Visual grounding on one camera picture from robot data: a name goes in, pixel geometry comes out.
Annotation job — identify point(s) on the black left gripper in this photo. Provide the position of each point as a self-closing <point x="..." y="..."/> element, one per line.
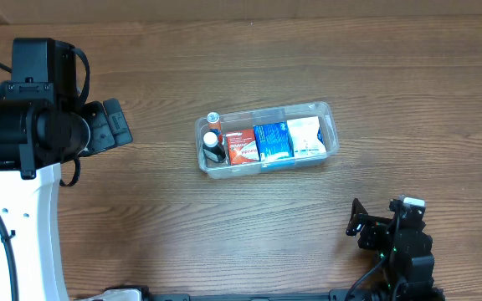
<point x="105" y="126"/>

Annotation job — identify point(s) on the blue medicine box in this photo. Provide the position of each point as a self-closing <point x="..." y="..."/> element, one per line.
<point x="273" y="141"/>

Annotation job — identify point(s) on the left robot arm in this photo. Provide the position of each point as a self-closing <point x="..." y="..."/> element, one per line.
<point x="45" y="121"/>

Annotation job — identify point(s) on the white medicine box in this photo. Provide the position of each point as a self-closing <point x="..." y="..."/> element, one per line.
<point x="306" y="137"/>

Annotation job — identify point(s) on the orange vitamin tube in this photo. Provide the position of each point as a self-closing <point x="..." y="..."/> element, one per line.
<point x="214" y="125"/>

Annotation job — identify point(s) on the dark syrup bottle white cap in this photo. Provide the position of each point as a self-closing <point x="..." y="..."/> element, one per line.
<point x="213" y="148"/>

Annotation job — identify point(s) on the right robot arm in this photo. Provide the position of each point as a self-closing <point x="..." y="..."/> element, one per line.
<point x="405" y="262"/>

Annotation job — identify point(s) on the red medicine box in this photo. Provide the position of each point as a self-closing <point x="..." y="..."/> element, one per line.
<point x="242" y="147"/>

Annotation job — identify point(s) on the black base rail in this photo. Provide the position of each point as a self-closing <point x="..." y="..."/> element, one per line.
<point x="143" y="293"/>

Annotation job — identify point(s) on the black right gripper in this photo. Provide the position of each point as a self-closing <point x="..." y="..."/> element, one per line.
<point x="375" y="228"/>

